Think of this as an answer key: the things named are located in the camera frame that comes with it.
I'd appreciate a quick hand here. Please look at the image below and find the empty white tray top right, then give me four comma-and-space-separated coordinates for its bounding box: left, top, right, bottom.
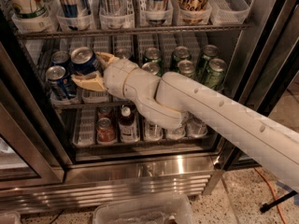
209, 0, 249, 25

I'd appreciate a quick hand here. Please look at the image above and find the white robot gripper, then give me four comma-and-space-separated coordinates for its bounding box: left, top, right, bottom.
71, 51, 138, 98

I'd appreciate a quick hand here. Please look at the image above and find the blue pepsi can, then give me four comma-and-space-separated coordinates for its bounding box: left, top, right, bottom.
115, 49, 133, 61
46, 65, 77, 101
50, 50, 71, 70

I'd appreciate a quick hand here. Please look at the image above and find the red soda can rear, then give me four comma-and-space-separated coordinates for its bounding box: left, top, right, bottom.
97, 106, 113, 119

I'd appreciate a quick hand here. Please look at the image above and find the clear water bottle middle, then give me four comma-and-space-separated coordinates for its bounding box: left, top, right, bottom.
165, 124, 186, 140

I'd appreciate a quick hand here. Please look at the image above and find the blue pepsi can front left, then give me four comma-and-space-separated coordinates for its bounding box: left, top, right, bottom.
46, 65, 77, 101

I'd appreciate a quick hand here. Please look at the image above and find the black tripod leg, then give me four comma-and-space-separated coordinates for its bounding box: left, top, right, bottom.
260, 190, 297, 213

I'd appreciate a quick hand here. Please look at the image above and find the red soda can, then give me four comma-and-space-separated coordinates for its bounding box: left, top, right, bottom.
96, 118, 116, 144
97, 106, 113, 119

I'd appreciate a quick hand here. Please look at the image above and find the clear water bottle left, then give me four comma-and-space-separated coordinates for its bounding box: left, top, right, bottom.
144, 119, 163, 141

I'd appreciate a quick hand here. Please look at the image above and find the stainless steel fridge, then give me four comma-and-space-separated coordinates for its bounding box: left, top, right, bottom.
0, 0, 298, 214

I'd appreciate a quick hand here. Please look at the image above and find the brown drink bottle white cap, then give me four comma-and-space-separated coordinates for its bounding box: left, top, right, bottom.
119, 106, 139, 143

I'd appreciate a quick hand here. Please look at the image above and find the blue pepsi can rear left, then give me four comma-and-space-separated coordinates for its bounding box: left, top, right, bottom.
50, 50, 71, 70

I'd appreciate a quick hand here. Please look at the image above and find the empty white tray bottom left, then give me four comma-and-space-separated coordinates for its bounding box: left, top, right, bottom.
72, 107, 95, 148

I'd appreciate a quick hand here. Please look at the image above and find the red soda can front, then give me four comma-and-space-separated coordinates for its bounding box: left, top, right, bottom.
96, 118, 116, 144

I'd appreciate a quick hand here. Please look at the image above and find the clear water bottle right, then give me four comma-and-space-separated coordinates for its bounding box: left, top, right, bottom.
187, 118, 207, 138

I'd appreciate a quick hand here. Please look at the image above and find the clear plastic bin on floor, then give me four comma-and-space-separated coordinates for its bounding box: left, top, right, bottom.
93, 193, 195, 224

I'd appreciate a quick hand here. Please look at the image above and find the orange cable on floor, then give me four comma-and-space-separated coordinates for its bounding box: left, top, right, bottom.
253, 167, 288, 224

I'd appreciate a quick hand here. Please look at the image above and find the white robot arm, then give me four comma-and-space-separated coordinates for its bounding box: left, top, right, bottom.
72, 54, 299, 191

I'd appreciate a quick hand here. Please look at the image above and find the clear water bottle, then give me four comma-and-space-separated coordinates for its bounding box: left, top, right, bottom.
187, 118, 207, 138
165, 124, 186, 140
144, 119, 163, 141

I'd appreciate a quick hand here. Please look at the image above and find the empty white tray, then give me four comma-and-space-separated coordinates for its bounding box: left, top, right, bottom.
72, 107, 95, 148
209, 0, 249, 25

